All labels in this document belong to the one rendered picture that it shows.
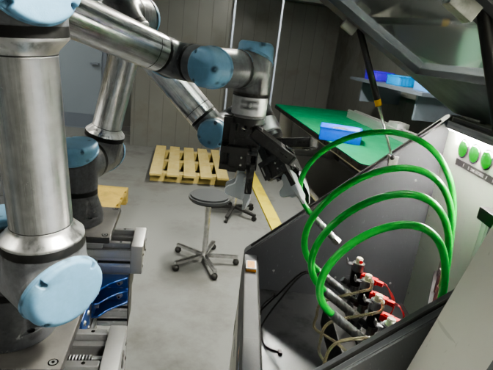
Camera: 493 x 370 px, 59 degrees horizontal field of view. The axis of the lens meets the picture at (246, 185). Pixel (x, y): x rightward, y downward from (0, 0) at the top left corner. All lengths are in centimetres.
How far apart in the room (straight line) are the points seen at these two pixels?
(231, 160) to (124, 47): 31
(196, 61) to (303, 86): 680
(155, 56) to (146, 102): 557
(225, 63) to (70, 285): 45
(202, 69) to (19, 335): 55
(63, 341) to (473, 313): 67
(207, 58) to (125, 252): 69
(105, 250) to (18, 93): 78
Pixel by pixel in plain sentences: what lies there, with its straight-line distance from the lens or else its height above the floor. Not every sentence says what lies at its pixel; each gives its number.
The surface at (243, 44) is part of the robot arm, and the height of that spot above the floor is 157.
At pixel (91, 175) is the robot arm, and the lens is 126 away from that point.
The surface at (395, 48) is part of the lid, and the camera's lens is 127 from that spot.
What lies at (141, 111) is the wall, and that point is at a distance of 646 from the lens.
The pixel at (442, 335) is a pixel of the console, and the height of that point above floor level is 120.
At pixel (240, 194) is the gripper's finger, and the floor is 126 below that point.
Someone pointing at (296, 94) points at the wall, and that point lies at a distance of 758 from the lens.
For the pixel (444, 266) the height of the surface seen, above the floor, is 125.
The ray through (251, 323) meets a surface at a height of 95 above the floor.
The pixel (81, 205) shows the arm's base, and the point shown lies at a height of 110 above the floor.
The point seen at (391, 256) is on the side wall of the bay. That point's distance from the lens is 146.
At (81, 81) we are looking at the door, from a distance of 745.
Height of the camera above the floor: 157
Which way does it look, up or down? 18 degrees down
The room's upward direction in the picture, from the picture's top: 7 degrees clockwise
